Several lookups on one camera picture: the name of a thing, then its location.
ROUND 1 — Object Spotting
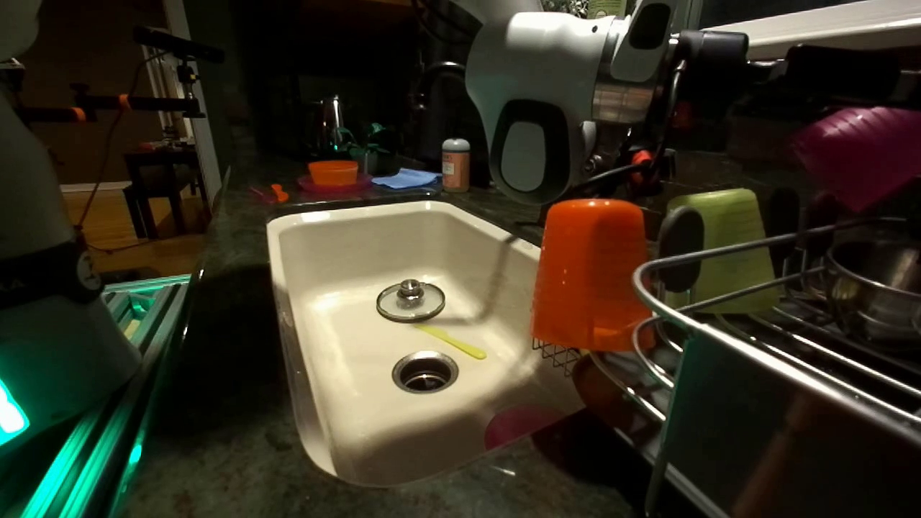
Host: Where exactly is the stainless steel pot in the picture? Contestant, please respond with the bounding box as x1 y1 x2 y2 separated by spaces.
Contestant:
827 239 921 344

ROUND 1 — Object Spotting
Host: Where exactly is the metal dish rack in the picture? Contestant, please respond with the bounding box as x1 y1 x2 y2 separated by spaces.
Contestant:
584 207 921 518

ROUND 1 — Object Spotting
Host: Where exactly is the sink strainer stopper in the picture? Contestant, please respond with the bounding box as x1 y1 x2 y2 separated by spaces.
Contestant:
378 279 447 324

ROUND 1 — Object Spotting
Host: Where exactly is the white ceramic kitchen sink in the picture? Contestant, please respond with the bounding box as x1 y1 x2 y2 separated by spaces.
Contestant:
269 203 583 488

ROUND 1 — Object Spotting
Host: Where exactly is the green plastic cup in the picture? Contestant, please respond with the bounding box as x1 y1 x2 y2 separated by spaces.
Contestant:
660 187 777 314

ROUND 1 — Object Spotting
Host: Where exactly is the blue dish cloth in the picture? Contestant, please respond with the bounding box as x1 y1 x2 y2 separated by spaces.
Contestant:
371 168 440 191

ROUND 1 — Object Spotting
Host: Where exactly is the orange plastic bowl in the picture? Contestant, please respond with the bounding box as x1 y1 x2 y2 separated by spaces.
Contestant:
309 160 360 187

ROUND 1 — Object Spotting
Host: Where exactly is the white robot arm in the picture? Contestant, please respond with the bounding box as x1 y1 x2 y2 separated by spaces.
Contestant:
452 0 767 203

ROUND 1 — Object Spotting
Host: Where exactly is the pink plastic cup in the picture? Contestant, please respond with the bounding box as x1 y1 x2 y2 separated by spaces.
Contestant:
791 108 921 213

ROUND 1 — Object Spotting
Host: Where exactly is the orange plastic cup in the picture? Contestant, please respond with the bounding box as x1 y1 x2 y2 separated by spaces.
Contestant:
532 198 647 351

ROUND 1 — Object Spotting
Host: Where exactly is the yellow plastic utensil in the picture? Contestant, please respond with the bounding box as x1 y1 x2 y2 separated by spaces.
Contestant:
416 325 486 360

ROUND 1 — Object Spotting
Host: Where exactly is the soap pump bottle orange label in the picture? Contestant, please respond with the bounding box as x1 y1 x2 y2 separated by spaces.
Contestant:
440 138 469 194

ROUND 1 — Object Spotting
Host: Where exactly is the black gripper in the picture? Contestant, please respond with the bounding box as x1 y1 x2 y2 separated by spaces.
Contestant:
672 26 830 157

